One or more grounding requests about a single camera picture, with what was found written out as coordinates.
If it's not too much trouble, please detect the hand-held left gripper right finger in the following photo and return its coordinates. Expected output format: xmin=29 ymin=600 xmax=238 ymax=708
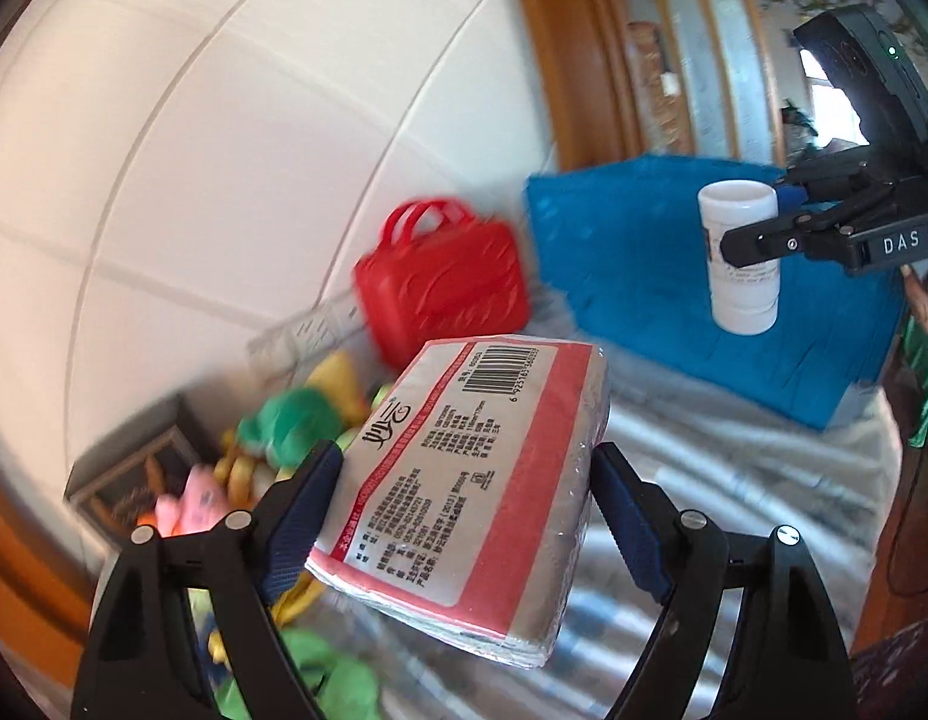
xmin=590 ymin=442 xmax=860 ymax=720

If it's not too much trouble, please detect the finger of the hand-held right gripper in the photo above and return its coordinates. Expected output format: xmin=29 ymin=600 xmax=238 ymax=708
xmin=719 ymin=208 xmax=860 ymax=271
xmin=771 ymin=156 xmax=897 ymax=212

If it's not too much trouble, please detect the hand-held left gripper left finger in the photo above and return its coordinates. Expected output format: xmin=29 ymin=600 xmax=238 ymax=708
xmin=70 ymin=439 xmax=345 ymax=720

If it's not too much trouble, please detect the white plastic bottle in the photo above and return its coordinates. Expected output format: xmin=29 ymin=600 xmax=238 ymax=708
xmin=698 ymin=180 xmax=780 ymax=335

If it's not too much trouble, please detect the blue plastic crate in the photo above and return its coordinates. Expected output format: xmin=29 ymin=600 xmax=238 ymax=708
xmin=525 ymin=154 xmax=907 ymax=432

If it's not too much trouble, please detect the pink tissue pack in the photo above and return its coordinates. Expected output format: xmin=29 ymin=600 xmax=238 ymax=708
xmin=306 ymin=337 xmax=611 ymax=668

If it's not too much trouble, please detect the person's right forearm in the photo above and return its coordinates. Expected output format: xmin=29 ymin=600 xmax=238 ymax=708
xmin=900 ymin=262 xmax=928 ymax=335

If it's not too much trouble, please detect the brown monkey plush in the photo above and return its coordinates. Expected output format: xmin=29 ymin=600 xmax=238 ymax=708
xmin=218 ymin=431 xmax=281 ymax=500

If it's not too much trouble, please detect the yellow plastic clip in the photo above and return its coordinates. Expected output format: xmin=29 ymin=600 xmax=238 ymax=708
xmin=272 ymin=574 xmax=337 ymax=627

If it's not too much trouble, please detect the dark green frog plush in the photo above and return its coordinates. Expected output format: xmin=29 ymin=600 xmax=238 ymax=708
xmin=239 ymin=388 xmax=345 ymax=466

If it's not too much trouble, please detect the pink and orange pig plush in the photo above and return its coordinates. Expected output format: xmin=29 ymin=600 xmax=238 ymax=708
xmin=155 ymin=465 xmax=229 ymax=537

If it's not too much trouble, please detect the grey wrinkled table cloth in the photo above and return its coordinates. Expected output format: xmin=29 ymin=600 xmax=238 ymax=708
xmin=284 ymin=300 xmax=903 ymax=720

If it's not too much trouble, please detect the yellow plush toy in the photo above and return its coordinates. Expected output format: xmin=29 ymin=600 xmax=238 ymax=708
xmin=306 ymin=356 xmax=371 ymax=428

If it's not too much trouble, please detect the rolled patterned carpet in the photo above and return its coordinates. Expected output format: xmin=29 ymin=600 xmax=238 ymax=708
xmin=627 ymin=19 xmax=696 ymax=155

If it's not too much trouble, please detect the wooden lattice screen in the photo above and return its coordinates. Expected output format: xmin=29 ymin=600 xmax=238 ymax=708
xmin=614 ymin=0 xmax=928 ymax=166

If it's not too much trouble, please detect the black gift box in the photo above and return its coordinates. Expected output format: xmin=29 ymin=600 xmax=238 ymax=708
xmin=65 ymin=397 xmax=225 ymax=541

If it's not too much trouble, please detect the person's green shirt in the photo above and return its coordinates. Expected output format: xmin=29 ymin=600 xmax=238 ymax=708
xmin=905 ymin=315 xmax=928 ymax=451

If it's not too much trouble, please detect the red toy suitcase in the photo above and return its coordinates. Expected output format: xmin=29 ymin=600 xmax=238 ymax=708
xmin=355 ymin=199 xmax=531 ymax=368

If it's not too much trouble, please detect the white wall switch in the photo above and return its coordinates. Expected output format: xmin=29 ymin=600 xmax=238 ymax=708
xmin=246 ymin=326 xmax=304 ymax=372

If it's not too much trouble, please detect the white wall socket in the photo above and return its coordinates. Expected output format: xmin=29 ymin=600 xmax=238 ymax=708
xmin=295 ymin=307 xmax=360 ymax=350

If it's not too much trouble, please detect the curved wooden wall frame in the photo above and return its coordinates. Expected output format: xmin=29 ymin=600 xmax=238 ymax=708
xmin=0 ymin=495 xmax=90 ymax=646
xmin=501 ymin=0 xmax=648 ymax=170

